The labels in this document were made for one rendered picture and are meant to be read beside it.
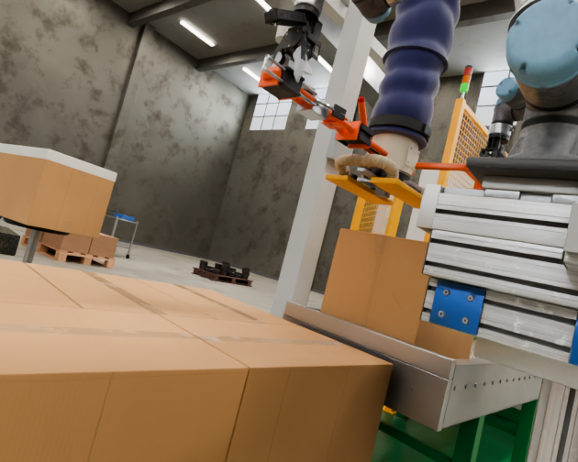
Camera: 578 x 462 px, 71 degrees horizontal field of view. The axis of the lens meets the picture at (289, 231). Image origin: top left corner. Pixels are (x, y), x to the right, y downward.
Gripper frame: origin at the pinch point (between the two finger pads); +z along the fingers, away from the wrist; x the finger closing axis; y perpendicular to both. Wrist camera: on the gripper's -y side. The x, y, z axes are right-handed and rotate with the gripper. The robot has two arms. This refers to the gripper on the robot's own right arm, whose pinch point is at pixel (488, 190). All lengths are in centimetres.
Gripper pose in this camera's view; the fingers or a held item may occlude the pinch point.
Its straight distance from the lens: 170.9
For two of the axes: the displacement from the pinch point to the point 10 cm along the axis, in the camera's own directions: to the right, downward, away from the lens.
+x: 7.1, 1.4, -6.9
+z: -2.5, 9.7, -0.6
